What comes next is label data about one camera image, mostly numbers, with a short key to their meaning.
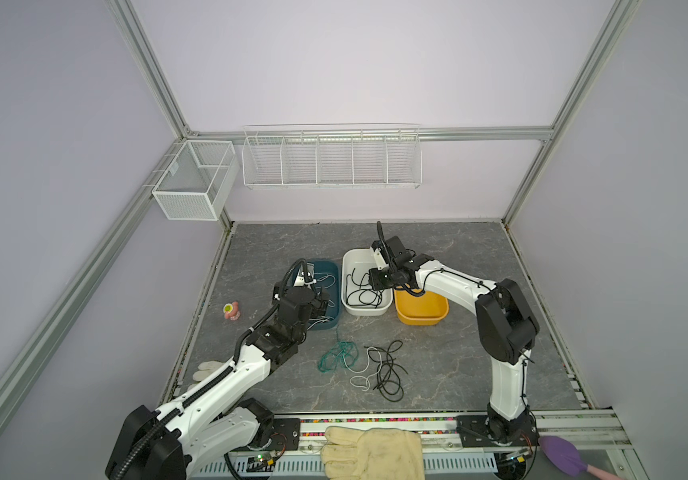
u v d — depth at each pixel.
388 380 0.82
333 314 0.94
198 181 1.01
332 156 0.98
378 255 0.79
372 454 0.71
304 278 0.65
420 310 0.94
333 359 0.86
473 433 0.70
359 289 1.00
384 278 0.83
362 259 1.04
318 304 0.60
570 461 0.71
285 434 0.74
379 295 0.99
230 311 0.91
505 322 0.52
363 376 0.83
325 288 1.02
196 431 0.43
